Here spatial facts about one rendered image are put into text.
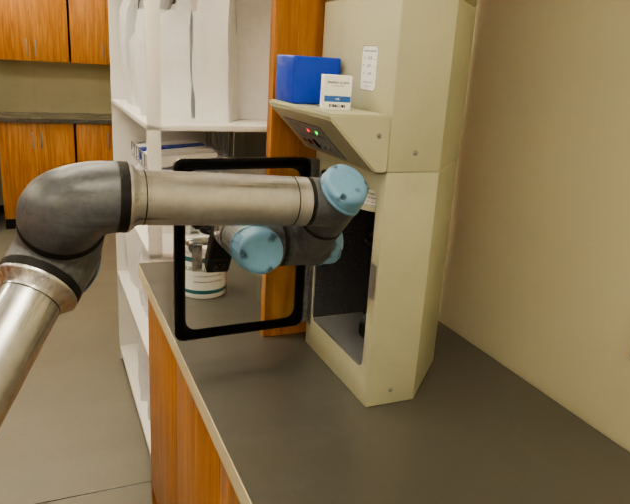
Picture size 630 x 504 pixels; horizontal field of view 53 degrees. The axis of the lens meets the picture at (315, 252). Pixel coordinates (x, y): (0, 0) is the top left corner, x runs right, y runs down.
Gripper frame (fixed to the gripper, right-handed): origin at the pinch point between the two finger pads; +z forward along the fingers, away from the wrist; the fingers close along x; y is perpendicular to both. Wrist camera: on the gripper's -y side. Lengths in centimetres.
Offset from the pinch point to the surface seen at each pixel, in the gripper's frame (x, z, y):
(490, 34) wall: -69, 3, 39
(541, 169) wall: -69, -22, 12
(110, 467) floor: 10, 100, -129
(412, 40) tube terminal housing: -28, -29, 36
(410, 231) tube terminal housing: -31.4, -29.2, 2.2
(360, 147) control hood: -19.6, -28.7, 17.8
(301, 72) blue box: -16.8, -8.1, 29.0
